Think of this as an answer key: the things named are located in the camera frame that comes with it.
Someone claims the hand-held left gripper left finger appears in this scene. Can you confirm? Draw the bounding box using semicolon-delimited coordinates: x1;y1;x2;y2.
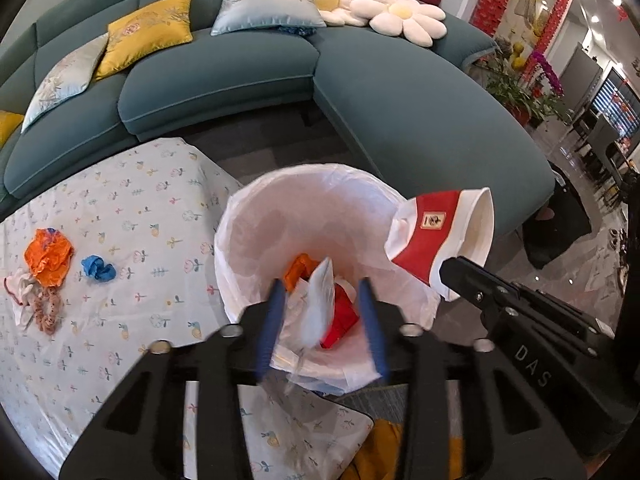
60;280;286;480

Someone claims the green potted plant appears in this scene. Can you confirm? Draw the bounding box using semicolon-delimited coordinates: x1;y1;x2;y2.
472;42;551;126

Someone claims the black bag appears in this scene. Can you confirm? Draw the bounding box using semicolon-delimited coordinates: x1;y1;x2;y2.
525;160;593;270

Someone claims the red and white paper cup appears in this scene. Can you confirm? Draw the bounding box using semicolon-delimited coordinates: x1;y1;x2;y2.
385;187;496;301

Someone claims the pink scrunchie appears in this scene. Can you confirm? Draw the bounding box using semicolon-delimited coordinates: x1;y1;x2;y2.
32;287;63;336

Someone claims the teal sofa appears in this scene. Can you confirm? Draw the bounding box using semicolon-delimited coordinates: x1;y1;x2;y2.
0;0;556;241

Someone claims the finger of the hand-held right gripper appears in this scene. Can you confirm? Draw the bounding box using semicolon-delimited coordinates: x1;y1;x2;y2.
439;256;613;358

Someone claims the yellow cloth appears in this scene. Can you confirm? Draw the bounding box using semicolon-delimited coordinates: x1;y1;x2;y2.
350;420;466;480

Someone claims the white cloth with pink trim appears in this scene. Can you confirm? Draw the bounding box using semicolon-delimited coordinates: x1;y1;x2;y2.
4;267;38;331

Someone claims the orange plastic bag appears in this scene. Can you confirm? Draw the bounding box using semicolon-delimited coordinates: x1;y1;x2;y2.
284;254;318;291
24;228;75;288

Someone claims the red wrapper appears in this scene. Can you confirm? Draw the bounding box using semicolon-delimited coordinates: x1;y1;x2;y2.
320;282;361;350

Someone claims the pink orchid plant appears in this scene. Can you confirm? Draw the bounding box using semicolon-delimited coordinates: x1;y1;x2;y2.
530;50;566;98

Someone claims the yellow embroidered pillow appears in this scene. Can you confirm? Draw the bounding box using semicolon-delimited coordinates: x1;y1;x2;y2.
0;110;26;148
94;0;193;81

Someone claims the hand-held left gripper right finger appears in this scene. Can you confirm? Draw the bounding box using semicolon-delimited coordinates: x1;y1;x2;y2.
357;280;586;480

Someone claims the trash bin with white bag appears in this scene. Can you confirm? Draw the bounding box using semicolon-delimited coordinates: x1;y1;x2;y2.
214;162;443;396

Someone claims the light blue embroidered pillow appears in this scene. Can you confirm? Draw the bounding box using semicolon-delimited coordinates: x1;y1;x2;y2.
21;32;110;133
210;0;327;37

